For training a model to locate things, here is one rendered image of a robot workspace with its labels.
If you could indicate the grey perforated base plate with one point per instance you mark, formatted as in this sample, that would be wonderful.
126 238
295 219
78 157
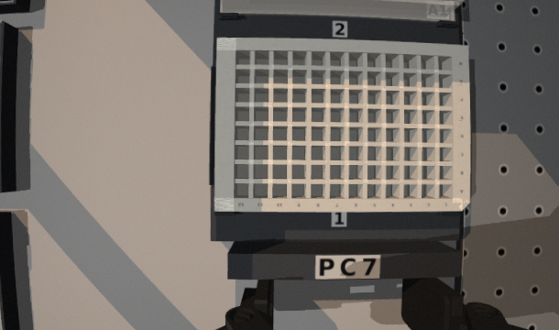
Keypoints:
511 250

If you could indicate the grey multi-well plate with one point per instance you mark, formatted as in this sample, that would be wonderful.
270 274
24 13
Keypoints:
406 10

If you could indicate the white well plate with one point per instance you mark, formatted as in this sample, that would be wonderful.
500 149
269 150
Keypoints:
348 173

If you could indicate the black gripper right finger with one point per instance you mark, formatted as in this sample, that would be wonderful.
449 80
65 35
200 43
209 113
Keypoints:
430 304

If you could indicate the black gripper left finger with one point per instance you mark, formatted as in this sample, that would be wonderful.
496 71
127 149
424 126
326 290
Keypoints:
260 317

